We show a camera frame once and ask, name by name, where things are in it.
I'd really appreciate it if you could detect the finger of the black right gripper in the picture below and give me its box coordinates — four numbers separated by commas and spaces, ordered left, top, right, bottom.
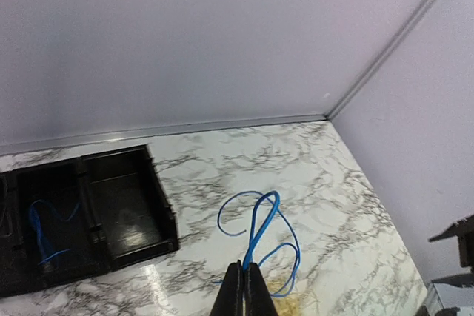
432, 272, 474, 288
428, 215, 474, 268

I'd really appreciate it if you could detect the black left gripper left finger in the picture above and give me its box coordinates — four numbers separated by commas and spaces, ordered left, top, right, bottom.
210, 260, 244, 316

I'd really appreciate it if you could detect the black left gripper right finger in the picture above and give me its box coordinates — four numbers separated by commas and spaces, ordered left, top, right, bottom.
244, 263, 278, 316

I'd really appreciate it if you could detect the black compartment tray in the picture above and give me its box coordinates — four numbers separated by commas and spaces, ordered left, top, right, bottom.
1, 145, 179, 297

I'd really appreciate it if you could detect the right aluminium corner post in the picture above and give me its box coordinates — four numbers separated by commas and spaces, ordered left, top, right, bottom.
324, 0, 437, 121

